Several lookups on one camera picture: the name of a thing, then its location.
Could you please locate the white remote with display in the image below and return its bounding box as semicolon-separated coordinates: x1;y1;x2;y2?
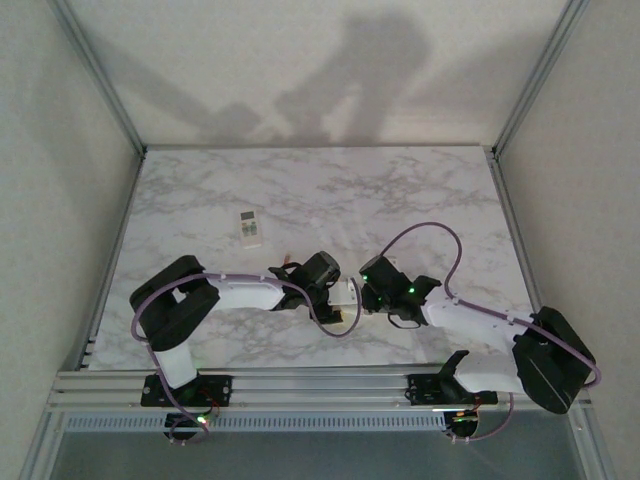
238;209;265;250

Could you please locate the small controller board with light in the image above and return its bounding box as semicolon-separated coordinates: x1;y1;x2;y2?
164;412;212;446
446;408;482;441

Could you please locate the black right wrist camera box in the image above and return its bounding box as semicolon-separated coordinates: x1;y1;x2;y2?
360;256;400;279

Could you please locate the wide aluminium mounting rail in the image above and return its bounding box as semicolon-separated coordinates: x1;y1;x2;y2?
47;364;594;414

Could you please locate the grey slotted cable duct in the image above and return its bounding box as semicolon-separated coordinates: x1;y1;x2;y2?
63;413;448;434

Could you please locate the aluminium table side rail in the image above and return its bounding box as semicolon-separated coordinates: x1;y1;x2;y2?
483;149;551;321
74;149;147;374

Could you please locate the aluminium frame post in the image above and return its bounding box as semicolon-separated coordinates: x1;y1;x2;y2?
569;403;619;480
58;0;147;157
19;409;69;480
489;0;596;159

